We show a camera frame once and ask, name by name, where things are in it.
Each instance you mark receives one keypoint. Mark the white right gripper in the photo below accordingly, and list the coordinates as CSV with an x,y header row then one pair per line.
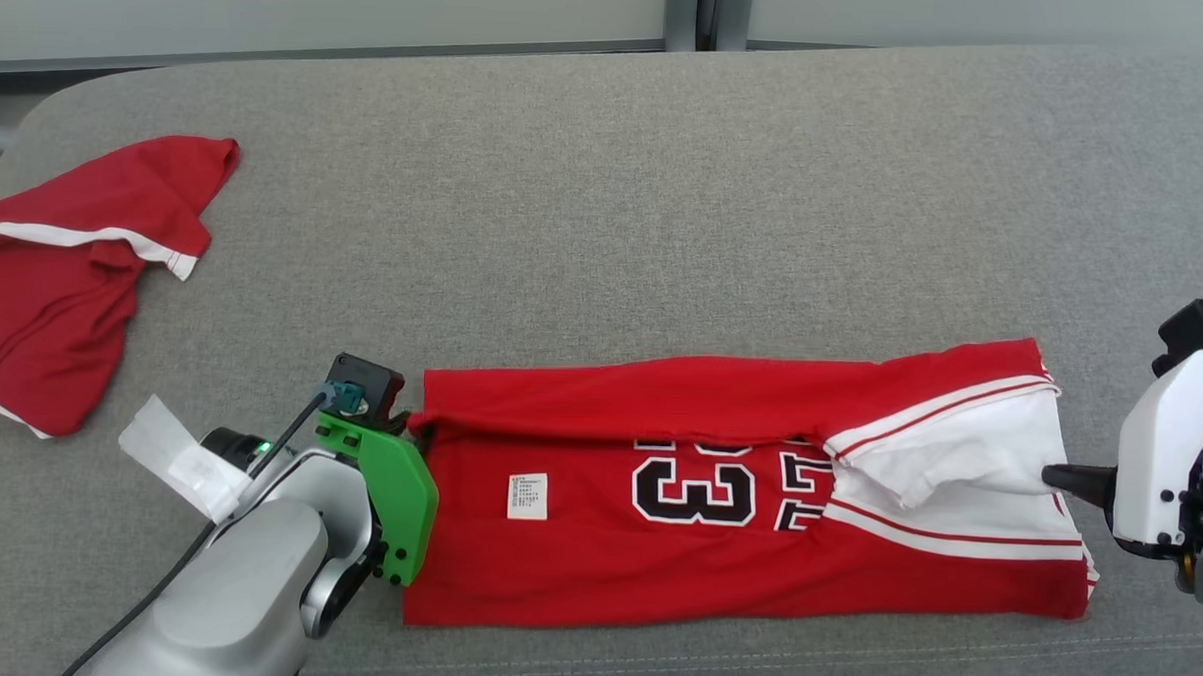
x,y
1158,448

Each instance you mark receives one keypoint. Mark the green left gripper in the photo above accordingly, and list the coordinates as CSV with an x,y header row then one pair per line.
x,y
406,501

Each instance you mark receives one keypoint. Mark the red basketball jersey white trim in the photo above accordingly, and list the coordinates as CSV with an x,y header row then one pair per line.
x,y
653,570

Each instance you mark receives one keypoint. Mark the red shorts white stripe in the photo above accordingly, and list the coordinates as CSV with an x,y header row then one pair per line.
x,y
51,329

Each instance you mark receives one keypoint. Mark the white tape strip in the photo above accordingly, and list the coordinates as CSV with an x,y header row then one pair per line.
x,y
177,458

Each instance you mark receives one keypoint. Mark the grey partition panel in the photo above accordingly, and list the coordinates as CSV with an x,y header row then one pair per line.
x,y
273,6
973,16

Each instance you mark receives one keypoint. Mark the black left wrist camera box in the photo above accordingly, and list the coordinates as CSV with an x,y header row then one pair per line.
x,y
375,380

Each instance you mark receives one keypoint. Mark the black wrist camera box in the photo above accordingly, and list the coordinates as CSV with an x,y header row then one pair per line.
x,y
375,380
1197,329

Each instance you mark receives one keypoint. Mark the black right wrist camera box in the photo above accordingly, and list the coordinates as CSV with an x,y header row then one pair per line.
x,y
1197,329

